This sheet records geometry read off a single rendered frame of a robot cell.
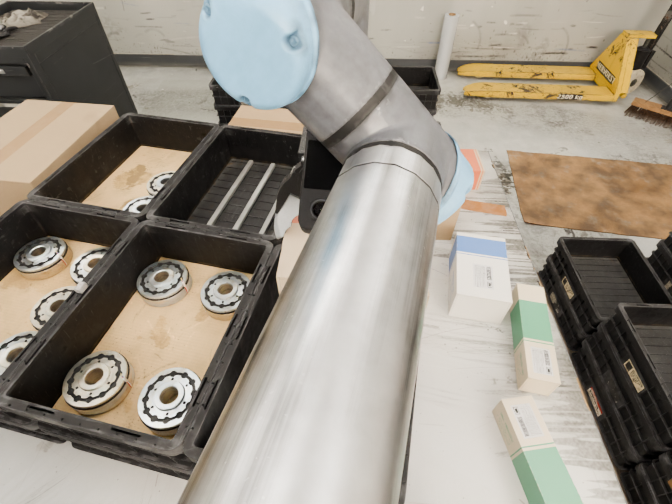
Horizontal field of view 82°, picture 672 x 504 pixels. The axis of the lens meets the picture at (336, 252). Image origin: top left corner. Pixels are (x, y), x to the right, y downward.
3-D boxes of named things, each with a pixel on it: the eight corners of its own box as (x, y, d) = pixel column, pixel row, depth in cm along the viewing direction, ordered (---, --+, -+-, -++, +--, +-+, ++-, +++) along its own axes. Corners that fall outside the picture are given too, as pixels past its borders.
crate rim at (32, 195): (146, 226, 83) (142, 218, 81) (28, 205, 88) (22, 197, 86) (223, 131, 109) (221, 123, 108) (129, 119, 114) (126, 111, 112)
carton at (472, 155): (429, 188, 125) (433, 169, 119) (424, 167, 133) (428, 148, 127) (478, 190, 124) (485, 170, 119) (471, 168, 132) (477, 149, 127)
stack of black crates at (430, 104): (421, 137, 248) (434, 66, 215) (426, 165, 228) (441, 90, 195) (359, 136, 249) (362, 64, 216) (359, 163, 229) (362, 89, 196)
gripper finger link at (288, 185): (298, 216, 52) (334, 173, 46) (296, 225, 50) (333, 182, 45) (267, 200, 50) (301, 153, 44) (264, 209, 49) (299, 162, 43)
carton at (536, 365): (508, 297, 96) (516, 282, 91) (534, 302, 95) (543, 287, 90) (517, 389, 80) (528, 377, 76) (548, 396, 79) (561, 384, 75)
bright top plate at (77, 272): (102, 288, 78) (101, 286, 78) (60, 279, 80) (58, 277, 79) (131, 253, 85) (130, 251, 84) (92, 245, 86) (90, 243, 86)
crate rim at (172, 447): (182, 459, 52) (176, 454, 51) (-2, 408, 57) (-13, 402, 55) (277, 249, 79) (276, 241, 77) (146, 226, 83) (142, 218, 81)
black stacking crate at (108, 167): (160, 255, 90) (142, 219, 82) (52, 235, 95) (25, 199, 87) (229, 160, 116) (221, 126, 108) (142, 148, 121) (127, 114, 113)
